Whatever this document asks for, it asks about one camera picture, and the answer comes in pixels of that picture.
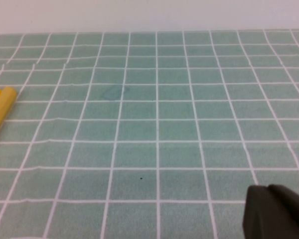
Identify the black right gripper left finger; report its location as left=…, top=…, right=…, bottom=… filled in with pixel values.
left=243, top=184, right=299, bottom=239

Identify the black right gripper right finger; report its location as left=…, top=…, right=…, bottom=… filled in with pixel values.
left=268, top=184, right=299, bottom=239

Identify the yellow hand brush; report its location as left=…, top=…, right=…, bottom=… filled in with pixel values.
left=0, top=86, right=17, bottom=145

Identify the green white-grid tablecloth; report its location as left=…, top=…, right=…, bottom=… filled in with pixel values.
left=0, top=29, right=299, bottom=239

